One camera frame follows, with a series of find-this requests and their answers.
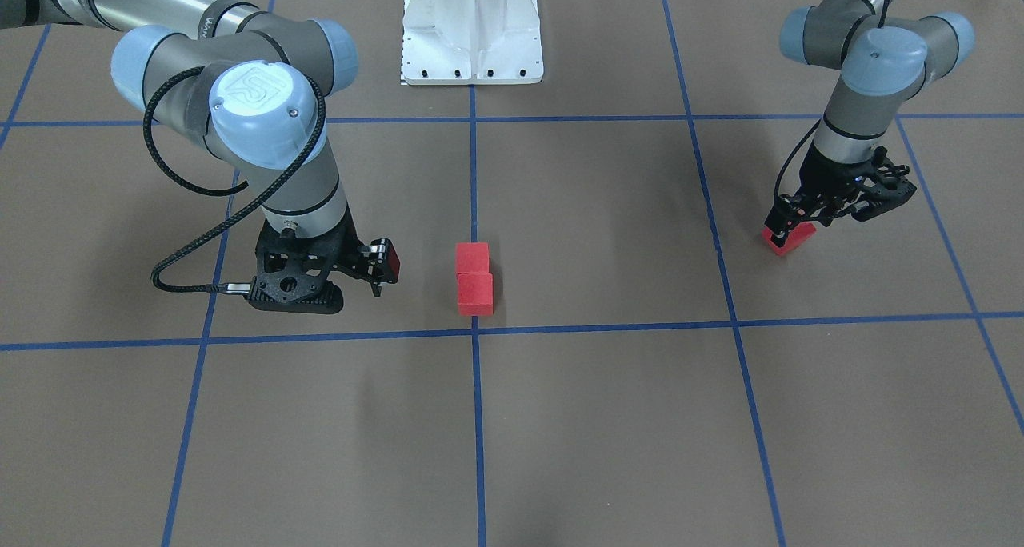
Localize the red block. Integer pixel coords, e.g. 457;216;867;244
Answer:
456;242;490;276
761;222;817;257
456;274;494;317

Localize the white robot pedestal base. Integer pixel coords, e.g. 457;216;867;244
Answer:
400;0;545;86

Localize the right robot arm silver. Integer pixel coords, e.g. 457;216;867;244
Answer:
2;0;400;314

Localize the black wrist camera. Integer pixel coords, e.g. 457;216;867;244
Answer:
355;238;400;297

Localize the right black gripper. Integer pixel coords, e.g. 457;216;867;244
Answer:
250;211;377;315

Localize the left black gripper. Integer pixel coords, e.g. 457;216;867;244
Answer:
766;146;918;238

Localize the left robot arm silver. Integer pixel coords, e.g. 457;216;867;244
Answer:
764;0;977;251

